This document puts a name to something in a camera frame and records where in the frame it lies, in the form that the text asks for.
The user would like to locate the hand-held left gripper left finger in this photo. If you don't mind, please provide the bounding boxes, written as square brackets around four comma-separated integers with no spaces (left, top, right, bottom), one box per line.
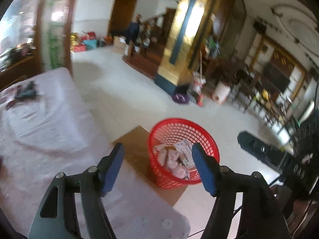
[27,142,125,239]

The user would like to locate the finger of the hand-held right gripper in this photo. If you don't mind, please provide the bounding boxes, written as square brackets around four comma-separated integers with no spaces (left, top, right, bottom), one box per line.
[237,130,287,173]

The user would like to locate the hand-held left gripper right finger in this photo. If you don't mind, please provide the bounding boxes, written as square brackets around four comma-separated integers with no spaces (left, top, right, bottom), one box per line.
[191,143,291,239]

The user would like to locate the red mesh basket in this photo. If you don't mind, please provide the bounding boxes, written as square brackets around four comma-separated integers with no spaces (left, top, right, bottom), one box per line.
[148,118,220,189]

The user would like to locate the white blue carton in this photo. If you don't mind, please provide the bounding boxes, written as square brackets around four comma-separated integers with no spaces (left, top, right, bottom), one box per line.
[174,139,198,170]

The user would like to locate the brown cardboard sheet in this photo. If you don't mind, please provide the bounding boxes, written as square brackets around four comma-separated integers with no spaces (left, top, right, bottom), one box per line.
[112,126,190,207]

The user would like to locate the crumpled pink white wrapper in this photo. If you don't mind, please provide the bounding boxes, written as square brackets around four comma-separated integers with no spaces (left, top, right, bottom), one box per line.
[153,143,190,180]

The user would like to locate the white paper roll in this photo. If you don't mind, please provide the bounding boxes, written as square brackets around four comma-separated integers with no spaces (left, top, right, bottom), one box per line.
[212,81,231,105]

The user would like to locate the white floral sheet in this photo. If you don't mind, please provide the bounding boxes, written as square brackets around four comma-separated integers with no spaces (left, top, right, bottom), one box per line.
[0,67,192,239]

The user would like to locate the wooden staircase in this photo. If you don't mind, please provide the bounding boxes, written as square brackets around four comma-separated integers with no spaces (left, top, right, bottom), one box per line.
[122,53,163,79]

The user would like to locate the dark cloth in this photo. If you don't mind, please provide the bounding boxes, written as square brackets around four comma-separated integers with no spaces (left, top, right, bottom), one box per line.
[6,81,41,109]

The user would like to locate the open cardboard box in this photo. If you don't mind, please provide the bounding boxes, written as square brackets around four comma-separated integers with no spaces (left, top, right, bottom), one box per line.
[113,36,128,54]

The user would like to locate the gold pillar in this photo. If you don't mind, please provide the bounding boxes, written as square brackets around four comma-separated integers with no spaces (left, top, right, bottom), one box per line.
[154,0,218,96]

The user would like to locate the bamboo painted panel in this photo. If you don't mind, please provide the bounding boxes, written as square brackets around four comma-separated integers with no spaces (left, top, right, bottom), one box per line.
[37,0,76,73]

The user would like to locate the wooden door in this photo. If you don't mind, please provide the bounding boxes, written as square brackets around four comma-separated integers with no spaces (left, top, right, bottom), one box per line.
[108,0,138,37]

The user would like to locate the black wall screen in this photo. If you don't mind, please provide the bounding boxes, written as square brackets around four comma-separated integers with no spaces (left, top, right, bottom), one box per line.
[263,62,291,93]

